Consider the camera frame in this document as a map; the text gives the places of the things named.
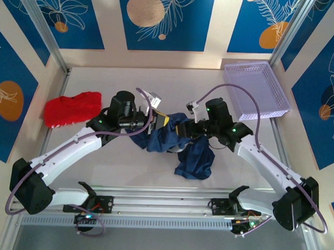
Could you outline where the navy blue t-shirt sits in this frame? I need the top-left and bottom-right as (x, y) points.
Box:
(127, 109), (217, 182)

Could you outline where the red folded t-shirt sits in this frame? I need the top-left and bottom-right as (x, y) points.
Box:
(43, 89), (103, 132)

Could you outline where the lavender perforated plastic basket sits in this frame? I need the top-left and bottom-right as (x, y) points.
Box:
(221, 58), (295, 125)

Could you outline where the circuit board with green light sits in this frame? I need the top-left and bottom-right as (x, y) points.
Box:
(73, 211), (99, 233)
(230, 216), (265, 237)

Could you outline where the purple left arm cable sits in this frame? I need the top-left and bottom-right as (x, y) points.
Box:
(3, 81), (154, 239)

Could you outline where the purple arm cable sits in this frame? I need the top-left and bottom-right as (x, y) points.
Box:
(3, 81), (154, 239)
(191, 81), (334, 243)

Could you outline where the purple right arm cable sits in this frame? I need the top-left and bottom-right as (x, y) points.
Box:
(191, 81), (334, 243)

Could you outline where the aluminium side rail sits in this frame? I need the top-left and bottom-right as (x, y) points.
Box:
(267, 118), (292, 171)
(39, 68), (72, 160)

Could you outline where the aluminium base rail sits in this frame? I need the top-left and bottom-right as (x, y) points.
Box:
(9, 179), (314, 237)

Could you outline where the grey slotted cable duct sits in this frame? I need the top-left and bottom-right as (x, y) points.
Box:
(20, 211), (233, 233)

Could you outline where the aluminium frame post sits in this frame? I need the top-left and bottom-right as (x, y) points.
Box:
(11, 0), (75, 75)
(300, 226), (327, 250)
(0, 213), (22, 250)
(268, 0), (321, 70)

